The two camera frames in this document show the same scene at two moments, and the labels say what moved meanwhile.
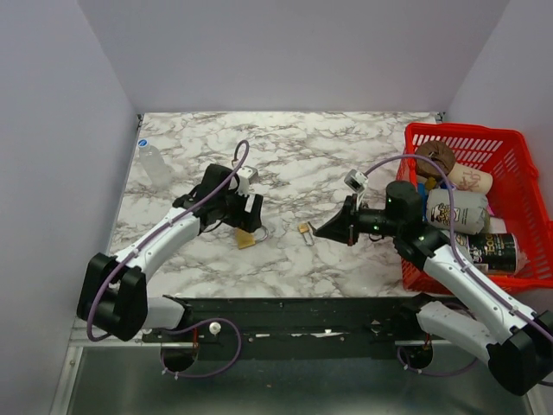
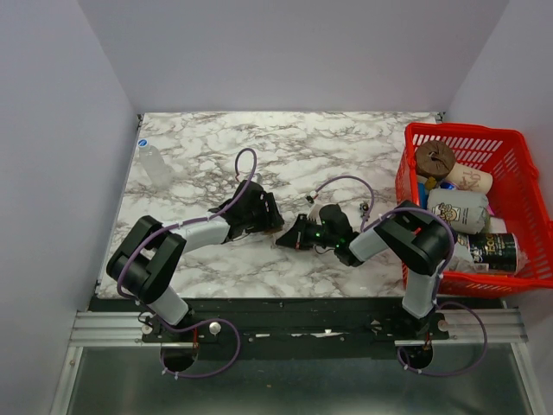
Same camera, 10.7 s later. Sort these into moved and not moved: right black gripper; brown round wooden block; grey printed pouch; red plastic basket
Moved: right black gripper
Not moved: brown round wooden block; red plastic basket; grey printed pouch
